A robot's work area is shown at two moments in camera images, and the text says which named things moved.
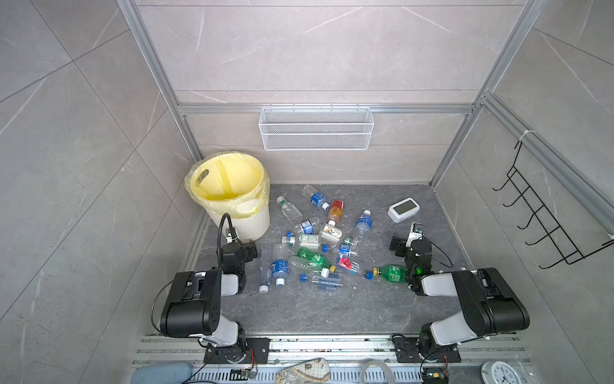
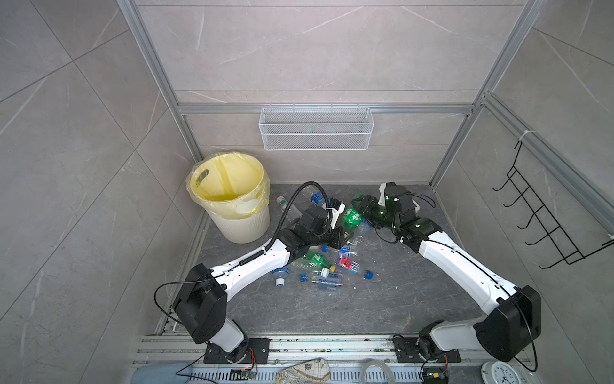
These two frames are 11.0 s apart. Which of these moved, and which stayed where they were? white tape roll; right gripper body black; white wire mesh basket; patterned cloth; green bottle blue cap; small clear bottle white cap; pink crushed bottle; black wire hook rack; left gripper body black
Moved: right gripper body black; left gripper body black; green bottle blue cap
Stayed: white wire mesh basket; small clear bottle white cap; pink crushed bottle; white tape roll; patterned cloth; black wire hook rack
